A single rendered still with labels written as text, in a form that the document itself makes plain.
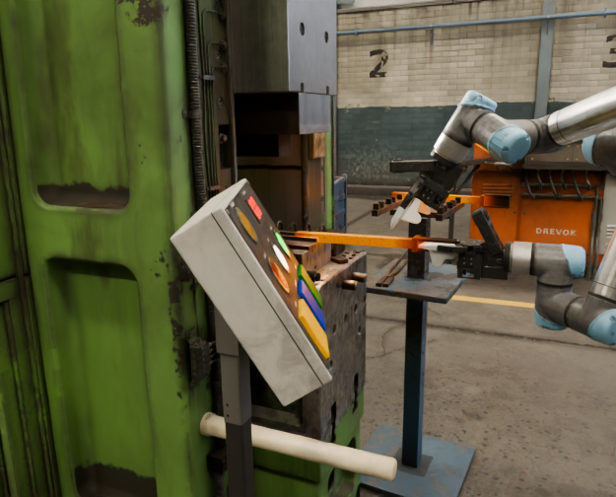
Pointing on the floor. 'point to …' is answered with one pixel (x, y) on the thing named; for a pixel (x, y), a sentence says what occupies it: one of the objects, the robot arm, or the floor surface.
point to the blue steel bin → (340, 202)
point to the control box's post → (238, 424)
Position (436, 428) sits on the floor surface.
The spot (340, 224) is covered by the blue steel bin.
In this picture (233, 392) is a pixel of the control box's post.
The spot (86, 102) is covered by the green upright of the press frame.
